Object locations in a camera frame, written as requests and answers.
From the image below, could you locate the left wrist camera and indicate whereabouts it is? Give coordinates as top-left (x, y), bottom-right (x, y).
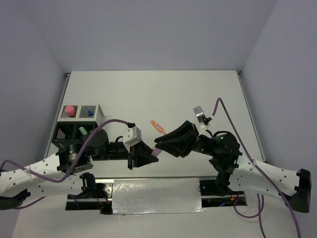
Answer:
top-left (123, 126), bottom-right (142, 151)

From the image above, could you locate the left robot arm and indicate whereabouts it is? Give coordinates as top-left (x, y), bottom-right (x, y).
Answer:
top-left (0, 129), bottom-right (158, 214)

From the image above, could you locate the pink glue stick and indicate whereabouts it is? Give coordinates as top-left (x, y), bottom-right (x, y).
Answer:
top-left (64, 105), bottom-right (76, 117)

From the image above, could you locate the orange highlighter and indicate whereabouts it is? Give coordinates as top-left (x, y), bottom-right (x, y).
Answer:
top-left (151, 120), bottom-right (166, 134)

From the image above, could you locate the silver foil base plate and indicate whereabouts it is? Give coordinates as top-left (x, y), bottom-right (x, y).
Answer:
top-left (112, 178), bottom-right (204, 215)

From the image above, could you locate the purple highlighter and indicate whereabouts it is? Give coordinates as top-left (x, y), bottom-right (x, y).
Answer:
top-left (151, 148), bottom-right (162, 157)

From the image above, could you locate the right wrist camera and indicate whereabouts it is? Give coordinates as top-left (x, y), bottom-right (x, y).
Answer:
top-left (193, 106), bottom-right (213, 134)

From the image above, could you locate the blue capped marker in container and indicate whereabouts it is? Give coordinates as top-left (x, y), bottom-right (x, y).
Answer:
top-left (87, 108), bottom-right (94, 118)

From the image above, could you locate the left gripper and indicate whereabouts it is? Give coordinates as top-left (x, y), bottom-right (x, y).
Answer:
top-left (91, 137), bottom-right (159, 169)

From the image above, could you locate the black mounting rail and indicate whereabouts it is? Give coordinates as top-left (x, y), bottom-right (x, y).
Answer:
top-left (66, 176), bottom-right (247, 215)

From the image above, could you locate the green highlighter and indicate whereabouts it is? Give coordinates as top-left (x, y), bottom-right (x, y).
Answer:
top-left (79, 126), bottom-right (88, 135)

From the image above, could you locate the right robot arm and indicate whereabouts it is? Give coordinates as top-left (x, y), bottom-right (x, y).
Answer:
top-left (155, 121), bottom-right (312, 213)

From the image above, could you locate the white slotted container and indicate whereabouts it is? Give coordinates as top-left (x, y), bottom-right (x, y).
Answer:
top-left (57, 104), bottom-right (105, 124)

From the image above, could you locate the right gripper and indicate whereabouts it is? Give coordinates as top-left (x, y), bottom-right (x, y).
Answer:
top-left (152, 120), bottom-right (215, 157)

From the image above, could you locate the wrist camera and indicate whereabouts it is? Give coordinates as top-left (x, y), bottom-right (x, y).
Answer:
top-left (123, 126), bottom-right (142, 151)
top-left (193, 106), bottom-right (213, 134)

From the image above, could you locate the black slotted container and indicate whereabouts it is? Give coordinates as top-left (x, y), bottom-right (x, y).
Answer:
top-left (52, 121), bottom-right (97, 149)

